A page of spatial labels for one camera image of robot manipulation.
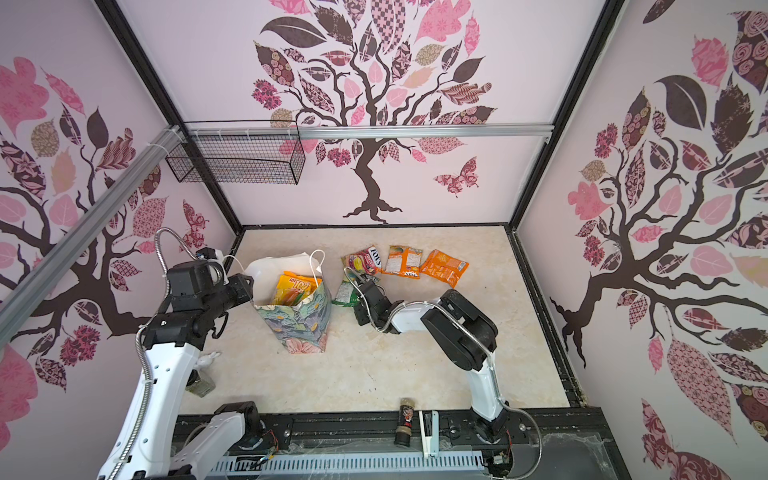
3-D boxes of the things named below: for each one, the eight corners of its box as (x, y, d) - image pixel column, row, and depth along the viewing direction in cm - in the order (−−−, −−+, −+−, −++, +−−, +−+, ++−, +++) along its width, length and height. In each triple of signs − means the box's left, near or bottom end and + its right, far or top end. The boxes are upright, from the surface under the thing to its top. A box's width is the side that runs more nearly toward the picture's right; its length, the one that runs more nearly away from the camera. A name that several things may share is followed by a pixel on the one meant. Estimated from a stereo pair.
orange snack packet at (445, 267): (420, 271, 109) (421, 266, 106) (432, 253, 114) (433, 248, 112) (457, 288, 104) (458, 283, 102) (467, 268, 110) (469, 263, 107)
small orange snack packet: (384, 273, 107) (384, 268, 105) (390, 248, 115) (389, 244, 113) (420, 278, 106) (420, 273, 104) (423, 253, 113) (424, 248, 111)
